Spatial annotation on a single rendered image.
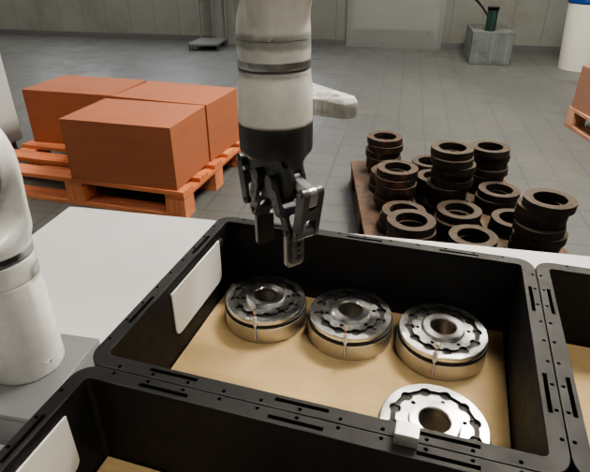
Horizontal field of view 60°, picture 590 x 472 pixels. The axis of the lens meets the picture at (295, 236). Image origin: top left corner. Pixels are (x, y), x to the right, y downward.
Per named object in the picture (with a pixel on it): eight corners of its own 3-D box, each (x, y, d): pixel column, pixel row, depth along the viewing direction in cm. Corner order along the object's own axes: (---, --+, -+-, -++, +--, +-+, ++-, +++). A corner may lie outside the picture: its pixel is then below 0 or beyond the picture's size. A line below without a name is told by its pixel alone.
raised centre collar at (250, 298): (242, 307, 64) (241, 302, 63) (252, 285, 68) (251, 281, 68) (280, 311, 63) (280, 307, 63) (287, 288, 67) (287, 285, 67)
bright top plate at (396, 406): (373, 461, 45) (373, 456, 45) (385, 379, 54) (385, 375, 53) (493, 487, 43) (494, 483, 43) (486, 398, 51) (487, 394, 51)
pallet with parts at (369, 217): (494, 184, 309) (510, 110, 287) (585, 317, 199) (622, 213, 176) (348, 182, 314) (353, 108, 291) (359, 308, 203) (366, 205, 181)
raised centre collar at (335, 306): (327, 322, 61) (327, 318, 61) (332, 298, 65) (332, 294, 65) (368, 328, 60) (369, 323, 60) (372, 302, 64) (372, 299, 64)
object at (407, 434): (392, 444, 38) (393, 433, 37) (394, 429, 39) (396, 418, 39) (417, 449, 37) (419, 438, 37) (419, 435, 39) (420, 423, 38)
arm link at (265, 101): (361, 117, 52) (365, 53, 49) (267, 138, 46) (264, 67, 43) (309, 98, 58) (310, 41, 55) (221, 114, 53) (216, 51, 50)
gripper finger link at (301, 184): (280, 167, 51) (277, 184, 52) (305, 196, 48) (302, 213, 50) (300, 162, 52) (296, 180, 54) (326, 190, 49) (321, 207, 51)
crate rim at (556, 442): (88, 381, 47) (82, 361, 46) (222, 229, 72) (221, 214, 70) (566, 501, 37) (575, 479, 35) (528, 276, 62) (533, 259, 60)
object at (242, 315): (215, 320, 62) (214, 317, 62) (239, 274, 71) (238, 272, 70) (297, 331, 61) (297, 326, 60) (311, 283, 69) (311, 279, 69)
